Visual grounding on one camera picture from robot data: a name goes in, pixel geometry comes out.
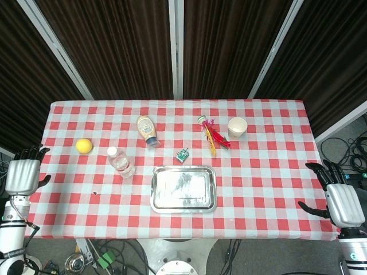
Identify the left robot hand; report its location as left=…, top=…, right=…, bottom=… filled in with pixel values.
left=5, top=144, right=52, bottom=198

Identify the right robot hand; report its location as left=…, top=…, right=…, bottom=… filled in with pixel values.
left=298, top=160, right=366, bottom=229

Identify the transparent water bottle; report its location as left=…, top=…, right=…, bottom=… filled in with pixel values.
left=107, top=146, right=136, bottom=179

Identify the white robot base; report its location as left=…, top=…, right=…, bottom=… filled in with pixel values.
left=134, top=238, right=218, bottom=275

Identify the beige sauce squeeze bottle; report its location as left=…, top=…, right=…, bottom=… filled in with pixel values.
left=136, top=115, right=161, bottom=149

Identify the silver metal tray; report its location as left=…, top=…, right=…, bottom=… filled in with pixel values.
left=150, top=165, right=218, bottom=214

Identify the yellow lemon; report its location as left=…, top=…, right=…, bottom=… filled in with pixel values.
left=75, top=138, right=93, bottom=155

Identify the small metal bowl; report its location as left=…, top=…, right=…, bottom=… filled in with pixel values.
left=64, top=253, right=87, bottom=273

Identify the green plug block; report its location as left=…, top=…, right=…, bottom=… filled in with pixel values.
left=97, top=252, right=116, bottom=269

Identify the beige paper cup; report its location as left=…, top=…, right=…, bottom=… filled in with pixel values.
left=228, top=117, right=248, bottom=140

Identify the red yellow feather shuttlecock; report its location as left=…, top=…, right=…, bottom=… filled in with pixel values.
left=197, top=115, right=232, bottom=157

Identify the red white checkered tablecloth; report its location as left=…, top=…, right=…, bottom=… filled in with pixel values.
left=24, top=99, right=339, bottom=241

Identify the small green clip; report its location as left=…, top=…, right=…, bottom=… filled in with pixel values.
left=175, top=147, right=190, bottom=163

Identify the black cable bundle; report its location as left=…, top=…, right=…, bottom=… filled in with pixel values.
left=319, top=137, right=367, bottom=175

